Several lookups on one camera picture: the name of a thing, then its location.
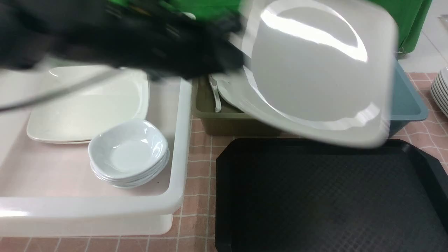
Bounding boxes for large white square plate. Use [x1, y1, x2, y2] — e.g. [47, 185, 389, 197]
[217, 0, 398, 147]

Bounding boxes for white spoon left of bin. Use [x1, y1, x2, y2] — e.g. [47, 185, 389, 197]
[209, 75, 222, 113]

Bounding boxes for olive green plastic bin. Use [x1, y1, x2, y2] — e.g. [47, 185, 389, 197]
[192, 77, 281, 136]

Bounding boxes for stack of white plates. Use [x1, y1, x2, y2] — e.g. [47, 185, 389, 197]
[430, 67, 448, 117]

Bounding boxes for lower white bowls in tub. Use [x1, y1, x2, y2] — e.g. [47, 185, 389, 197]
[90, 149, 171, 189]

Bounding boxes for large white plastic tub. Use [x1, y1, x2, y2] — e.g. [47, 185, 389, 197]
[0, 78, 192, 237]

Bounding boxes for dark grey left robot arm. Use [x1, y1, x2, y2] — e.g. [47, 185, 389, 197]
[1, 0, 245, 79]

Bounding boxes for top white bowl in tub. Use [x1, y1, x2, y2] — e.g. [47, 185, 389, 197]
[88, 119, 169, 180]

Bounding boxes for white square plate in tub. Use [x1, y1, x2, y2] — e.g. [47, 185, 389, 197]
[27, 69, 150, 142]

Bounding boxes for black plastic serving tray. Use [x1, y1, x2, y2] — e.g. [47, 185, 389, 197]
[215, 139, 448, 252]

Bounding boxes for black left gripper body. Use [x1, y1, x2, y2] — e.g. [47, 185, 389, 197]
[147, 10, 245, 81]

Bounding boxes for teal blue plastic bin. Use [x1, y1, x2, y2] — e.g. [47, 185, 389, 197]
[389, 61, 429, 138]

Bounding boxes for pink checked tablecloth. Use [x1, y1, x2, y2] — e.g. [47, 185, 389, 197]
[1, 73, 447, 252]

